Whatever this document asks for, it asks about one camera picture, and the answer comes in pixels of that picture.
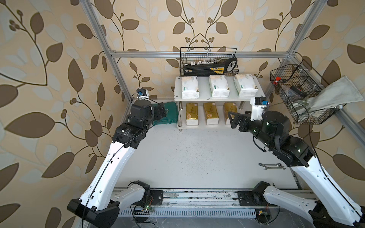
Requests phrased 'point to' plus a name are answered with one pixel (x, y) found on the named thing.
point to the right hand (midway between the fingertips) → (236, 112)
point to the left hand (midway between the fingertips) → (156, 103)
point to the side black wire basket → (298, 82)
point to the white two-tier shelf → (206, 101)
